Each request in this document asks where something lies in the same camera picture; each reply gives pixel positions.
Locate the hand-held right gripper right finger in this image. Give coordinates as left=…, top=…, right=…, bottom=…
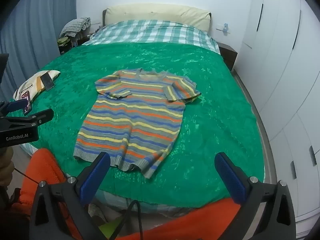
left=214, top=152, right=297, bottom=240

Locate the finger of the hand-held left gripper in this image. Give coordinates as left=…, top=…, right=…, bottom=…
left=0, top=109, right=54, bottom=132
left=0, top=99, right=28, bottom=117

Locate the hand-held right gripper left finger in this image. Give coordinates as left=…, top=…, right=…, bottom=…
left=29, top=152, right=111, bottom=240

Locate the striped knit sweater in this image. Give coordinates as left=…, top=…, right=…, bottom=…
left=73, top=68, right=202, bottom=180

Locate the grey checked clothes pile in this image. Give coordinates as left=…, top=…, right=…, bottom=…
left=59, top=17, right=92, bottom=39

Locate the red smartphone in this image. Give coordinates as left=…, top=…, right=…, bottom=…
left=22, top=91, right=32, bottom=116

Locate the patterned pillow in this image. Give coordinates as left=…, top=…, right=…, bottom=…
left=13, top=70, right=61, bottom=103

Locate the black smartphone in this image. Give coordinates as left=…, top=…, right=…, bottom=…
left=41, top=72, right=55, bottom=91

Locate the orange knit clothing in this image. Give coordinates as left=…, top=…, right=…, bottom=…
left=19, top=148, right=243, bottom=240

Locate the green velvet blanket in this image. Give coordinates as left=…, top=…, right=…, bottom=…
left=6, top=41, right=265, bottom=204

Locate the grey curtain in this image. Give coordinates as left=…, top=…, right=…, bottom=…
left=0, top=0, right=78, bottom=103

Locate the dark wooden nightstand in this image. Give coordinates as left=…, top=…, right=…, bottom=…
left=217, top=42, right=238, bottom=72

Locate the white wardrobe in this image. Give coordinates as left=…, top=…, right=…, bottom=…
left=232, top=0, right=320, bottom=230

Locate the green checked bed sheet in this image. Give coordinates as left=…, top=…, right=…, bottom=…
left=82, top=20, right=220, bottom=55

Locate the black cable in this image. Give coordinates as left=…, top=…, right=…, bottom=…
left=107, top=199, right=144, bottom=240

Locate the blue wall fixture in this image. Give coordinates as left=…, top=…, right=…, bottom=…
left=216, top=23, right=231, bottom=34

